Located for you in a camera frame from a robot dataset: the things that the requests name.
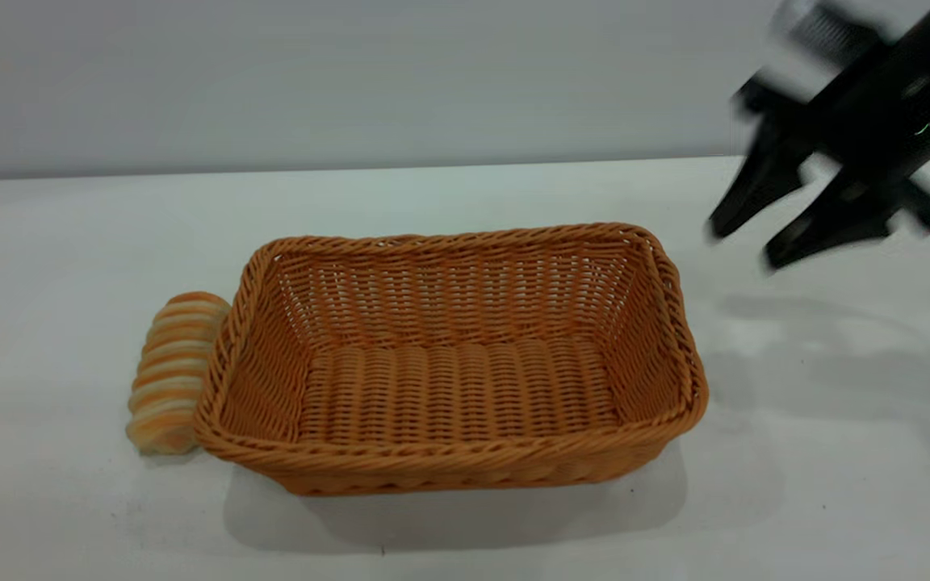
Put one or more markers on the striped long bread roll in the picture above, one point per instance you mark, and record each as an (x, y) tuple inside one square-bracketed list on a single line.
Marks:
[(170, 371)]

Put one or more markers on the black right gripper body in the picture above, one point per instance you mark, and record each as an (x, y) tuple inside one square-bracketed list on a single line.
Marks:
[(893, 105)]

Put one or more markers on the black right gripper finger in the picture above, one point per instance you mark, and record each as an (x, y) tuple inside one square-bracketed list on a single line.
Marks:
[(764, 177), (828, 218)]

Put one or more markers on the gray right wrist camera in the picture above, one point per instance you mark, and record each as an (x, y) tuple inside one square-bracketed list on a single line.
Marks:
[(824, 36)]

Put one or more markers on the yellow woven wicker basket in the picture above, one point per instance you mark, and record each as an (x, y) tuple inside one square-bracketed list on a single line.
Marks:
[(465, 387)]

